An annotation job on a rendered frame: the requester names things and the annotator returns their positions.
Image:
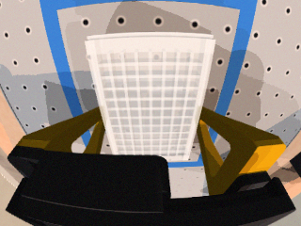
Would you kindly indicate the blue tape outline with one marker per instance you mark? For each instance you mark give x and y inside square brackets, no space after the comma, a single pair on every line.
[246,17]

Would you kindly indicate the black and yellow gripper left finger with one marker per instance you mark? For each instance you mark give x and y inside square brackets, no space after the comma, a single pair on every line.
[60,136]

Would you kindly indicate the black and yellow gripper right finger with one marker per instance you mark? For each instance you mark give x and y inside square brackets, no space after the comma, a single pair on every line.
[252,150]

